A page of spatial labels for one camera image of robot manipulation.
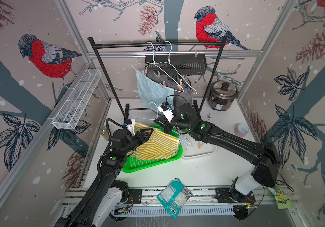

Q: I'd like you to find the light blue towel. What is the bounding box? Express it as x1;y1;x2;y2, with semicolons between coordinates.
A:
135;70;174;107

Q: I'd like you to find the light blue wire hanger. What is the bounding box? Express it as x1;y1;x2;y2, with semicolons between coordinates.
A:
130;107;190;148

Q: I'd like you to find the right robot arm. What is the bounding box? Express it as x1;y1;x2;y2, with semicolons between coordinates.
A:
154;102;280;202

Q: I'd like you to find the silver rice cooker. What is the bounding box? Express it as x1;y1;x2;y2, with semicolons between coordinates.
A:
208;80;239;111

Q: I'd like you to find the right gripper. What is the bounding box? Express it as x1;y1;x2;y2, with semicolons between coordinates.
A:
154;113;193;134

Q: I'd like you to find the white wire hanger rear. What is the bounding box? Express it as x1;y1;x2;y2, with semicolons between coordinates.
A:
152;41;197;95

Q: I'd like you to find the white wire hanger front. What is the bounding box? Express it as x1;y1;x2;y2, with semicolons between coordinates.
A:
144;41;180;93

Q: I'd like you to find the white plastic tray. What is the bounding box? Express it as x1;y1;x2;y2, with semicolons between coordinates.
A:
181;134;217;159

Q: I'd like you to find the green yellow label card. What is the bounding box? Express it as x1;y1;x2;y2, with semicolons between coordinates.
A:
268;185;293;210

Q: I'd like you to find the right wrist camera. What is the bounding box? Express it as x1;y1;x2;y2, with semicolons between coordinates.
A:
158;102;175;123

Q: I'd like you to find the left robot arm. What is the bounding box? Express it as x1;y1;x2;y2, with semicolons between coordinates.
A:
55;128;154;227

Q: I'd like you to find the white wire hanger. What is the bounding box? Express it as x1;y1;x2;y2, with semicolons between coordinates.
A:
152;41;197;95
144;41;180;93

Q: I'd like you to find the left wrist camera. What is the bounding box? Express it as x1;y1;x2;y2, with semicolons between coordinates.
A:
123;119;136;136

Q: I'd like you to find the teal snack packet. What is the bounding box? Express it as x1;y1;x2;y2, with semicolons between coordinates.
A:
157;178;193;219

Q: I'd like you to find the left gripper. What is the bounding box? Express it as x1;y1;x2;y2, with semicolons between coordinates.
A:
122;128;154;156

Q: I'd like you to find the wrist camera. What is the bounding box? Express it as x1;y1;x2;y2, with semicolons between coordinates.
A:
158;102;175;123
123;119;136;136

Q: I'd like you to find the orange clothespin on grey towel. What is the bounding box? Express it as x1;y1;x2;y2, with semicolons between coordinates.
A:
178;79;184;92

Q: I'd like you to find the dark grey towel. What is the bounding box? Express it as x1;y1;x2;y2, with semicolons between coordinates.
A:
146;69;193;107

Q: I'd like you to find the green plastic basket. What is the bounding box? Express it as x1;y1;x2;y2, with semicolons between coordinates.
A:
122;126;183;173

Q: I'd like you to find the yellow striped towel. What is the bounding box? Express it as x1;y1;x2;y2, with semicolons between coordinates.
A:
127;122;182;161

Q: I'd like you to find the white wire mesh shelf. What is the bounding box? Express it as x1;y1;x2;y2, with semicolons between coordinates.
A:
52;69;102;130

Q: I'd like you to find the black perforated wall basket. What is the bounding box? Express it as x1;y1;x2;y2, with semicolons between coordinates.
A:
145;54;207;76

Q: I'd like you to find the pink cup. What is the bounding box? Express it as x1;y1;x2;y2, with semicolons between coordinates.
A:
235;124;250;138

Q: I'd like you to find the black clothes rack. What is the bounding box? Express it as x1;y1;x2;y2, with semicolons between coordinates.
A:
87;35;228;119

